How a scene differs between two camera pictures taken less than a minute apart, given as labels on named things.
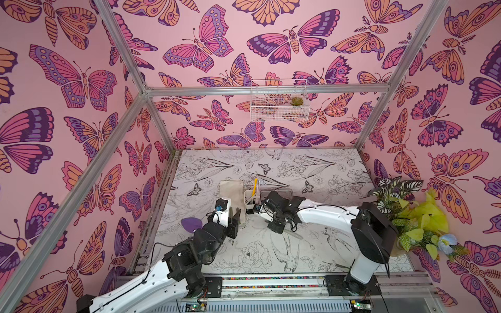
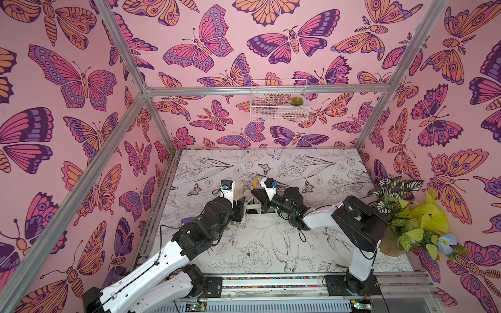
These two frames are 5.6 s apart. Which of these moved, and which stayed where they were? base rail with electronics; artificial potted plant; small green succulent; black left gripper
Moved: black left gripper
Stayed: base rail with electronics; artificial potted plant; small green succulent
